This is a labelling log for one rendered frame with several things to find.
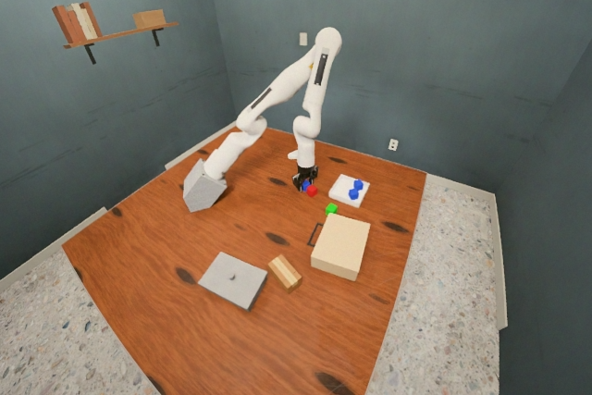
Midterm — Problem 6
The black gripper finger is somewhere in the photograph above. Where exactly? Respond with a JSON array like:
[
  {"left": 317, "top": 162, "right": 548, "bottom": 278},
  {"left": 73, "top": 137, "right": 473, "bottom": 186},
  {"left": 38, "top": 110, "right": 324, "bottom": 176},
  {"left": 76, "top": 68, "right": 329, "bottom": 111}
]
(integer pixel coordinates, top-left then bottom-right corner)
[
  {"left": 309, "top": 165, "right": 319, "bottom": 185},
  {"left": 292, "top": 174, "right": 307, "bottom": 192}
]

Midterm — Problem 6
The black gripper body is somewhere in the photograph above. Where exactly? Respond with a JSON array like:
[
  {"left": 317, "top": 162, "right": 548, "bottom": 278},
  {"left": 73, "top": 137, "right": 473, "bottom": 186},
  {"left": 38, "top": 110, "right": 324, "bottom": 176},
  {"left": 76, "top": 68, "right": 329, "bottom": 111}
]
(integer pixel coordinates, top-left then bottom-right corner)
[{"left": 297, "top": 163, "right": 315, "bottom": 179}]

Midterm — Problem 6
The grey square sheet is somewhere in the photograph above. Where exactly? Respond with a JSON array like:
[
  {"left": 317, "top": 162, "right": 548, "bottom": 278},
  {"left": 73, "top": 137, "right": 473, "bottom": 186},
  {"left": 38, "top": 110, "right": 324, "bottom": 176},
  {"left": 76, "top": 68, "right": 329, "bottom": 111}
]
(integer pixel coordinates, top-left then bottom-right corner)
[{"left": 198, "top": 252, "right": 268, "bottom": 311}]

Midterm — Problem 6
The tan cardboard box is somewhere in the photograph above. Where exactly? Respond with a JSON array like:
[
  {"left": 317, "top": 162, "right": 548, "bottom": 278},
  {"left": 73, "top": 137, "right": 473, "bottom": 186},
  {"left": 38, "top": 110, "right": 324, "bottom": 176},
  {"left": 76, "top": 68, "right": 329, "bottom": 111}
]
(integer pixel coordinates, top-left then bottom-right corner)
[{"left": 268, "top": 254, "right": 302, "bottom": 293}]

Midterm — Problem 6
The small red block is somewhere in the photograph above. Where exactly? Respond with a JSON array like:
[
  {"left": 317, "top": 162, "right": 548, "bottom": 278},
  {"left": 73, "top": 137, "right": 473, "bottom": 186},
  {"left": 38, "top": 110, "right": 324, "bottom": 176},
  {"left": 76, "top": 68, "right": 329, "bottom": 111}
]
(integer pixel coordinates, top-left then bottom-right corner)
[{"left": 306, "top": 185, "right": 317, "bottom": 197}]

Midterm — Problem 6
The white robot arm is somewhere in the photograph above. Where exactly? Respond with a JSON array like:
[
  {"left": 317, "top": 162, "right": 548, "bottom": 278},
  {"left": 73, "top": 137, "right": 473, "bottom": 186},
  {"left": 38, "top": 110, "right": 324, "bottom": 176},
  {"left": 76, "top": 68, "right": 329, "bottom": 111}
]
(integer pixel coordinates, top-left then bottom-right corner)
[{"left": 204, "top": 28, "right": 341, "bottom": 180}]

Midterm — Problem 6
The green block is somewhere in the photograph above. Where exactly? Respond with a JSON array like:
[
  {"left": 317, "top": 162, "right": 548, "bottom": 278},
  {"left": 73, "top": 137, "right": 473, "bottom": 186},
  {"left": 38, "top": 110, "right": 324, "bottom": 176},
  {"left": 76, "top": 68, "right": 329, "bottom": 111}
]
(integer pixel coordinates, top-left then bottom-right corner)
[{"left": 326, "top": 204, "right": 338, "bottom": 215}]

